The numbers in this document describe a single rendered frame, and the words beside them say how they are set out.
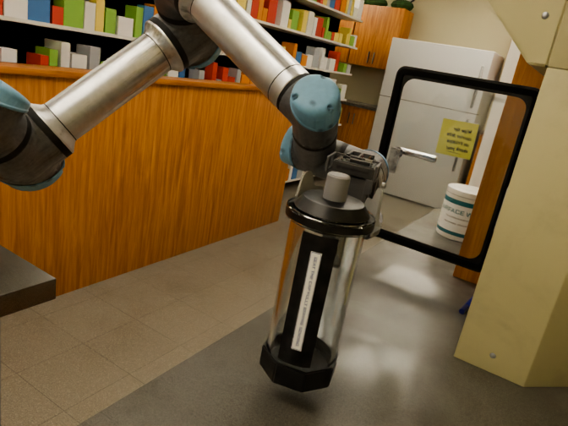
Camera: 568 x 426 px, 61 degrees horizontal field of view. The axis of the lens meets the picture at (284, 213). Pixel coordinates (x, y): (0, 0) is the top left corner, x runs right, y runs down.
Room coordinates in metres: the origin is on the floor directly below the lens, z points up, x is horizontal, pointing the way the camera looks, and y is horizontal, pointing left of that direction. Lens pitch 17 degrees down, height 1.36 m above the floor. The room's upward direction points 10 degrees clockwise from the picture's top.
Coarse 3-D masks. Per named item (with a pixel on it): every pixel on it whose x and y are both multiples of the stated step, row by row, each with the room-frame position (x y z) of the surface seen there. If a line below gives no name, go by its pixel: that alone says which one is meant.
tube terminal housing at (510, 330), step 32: (544, 96) 0.72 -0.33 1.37; (544, 128) 0.71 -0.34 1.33; (544, 160) 0.70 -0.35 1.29; (512, 192) 0.72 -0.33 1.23; (544, 192) 0.70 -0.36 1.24; (512, 224) 0.71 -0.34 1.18; (544, 224) 0.69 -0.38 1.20; (512, 256) 0.70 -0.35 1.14; (544, 256) 0.68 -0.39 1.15; (480, 288) 0.72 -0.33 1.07; (512, 288) 0.70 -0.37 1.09; (544, 288) 0.68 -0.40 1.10; (480, 320) 0.71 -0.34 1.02; (512, 320) 0.69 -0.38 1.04; (544, 320) 0.67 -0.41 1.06; (480, 352) 0.70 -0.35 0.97; (512, 352) 0.68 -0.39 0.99; (544, 352) 0.67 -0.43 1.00; (544, 384) 0.68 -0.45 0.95
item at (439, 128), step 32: (416, 96) 1.12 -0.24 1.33; (448, 96) 1.08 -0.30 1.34; (480, 96) 1.05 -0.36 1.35; (512, 96) 1.02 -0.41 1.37; (416, 128) 1.11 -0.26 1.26; (448, 128) 1.08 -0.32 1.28; (480, 128) 1.04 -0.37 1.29; (512, 128) 1.02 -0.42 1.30; (416, 160) 1.10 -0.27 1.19; (448, 160) 1.07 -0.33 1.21; (480, 160) 1.04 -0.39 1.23; (384, 192) 1.13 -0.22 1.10; (416, 192) 1.09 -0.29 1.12; (448, 192) 1.06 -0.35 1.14; (480, 192) 1.03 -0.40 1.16; (384, 224) 1.12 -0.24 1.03; (416, 224) 1.08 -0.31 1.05; (448, 224) 1.05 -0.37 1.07; (480, 224) 1.02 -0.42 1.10
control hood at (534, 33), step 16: (496, 0) 0.76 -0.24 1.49; (512, 0) 0.75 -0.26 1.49; (528, 0) 0.74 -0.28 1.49; (544, 0) 0.73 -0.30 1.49; (560, 0) 0.72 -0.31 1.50; (512, 16) 0.75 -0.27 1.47; (528, 16) 0.74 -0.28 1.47; (544, 16) 0.73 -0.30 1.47; (560, 16) 0.72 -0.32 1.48; (512, 32) 0.75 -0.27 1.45; (528, 32) 0.74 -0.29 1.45; (544, 32) 0.73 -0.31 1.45; (528, 48) 0.74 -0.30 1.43; (544, 48) 0.73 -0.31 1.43; (544, 64) 0.73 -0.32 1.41
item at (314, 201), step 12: (336, 180) 0.55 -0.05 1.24; (348, 180) 0.55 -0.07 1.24; (312, 192) 0.57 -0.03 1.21; (324, 192) 0.56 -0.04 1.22; (336, 192) 0.55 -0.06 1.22; (300, 204) 0.54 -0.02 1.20; (312, 204) 0.53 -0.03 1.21; (324, 204) 0.53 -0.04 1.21; (336, 204) 0.54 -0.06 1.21; (348, 204) 0.55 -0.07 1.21; (360, 204) 0.56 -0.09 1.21; (324, 216) 0.52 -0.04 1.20; (336, 216) 0.52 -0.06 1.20; (348, 216) 0.52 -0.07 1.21; (360, 216) 0.53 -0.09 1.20
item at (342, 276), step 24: (288, 216) 0.54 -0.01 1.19; (312, 216) 0.52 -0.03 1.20; (288, 240) 0.55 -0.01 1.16; (360, 240) 0.54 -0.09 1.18; (288, 264) 0.54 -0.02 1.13; (336, 264) 0.52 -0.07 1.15; (288, 288) 0.53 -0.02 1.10; (336, 288) 0.52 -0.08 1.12; (336, 312) 0.53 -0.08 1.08; (336, 336) 0.54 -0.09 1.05; (312, 360) 0.52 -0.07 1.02
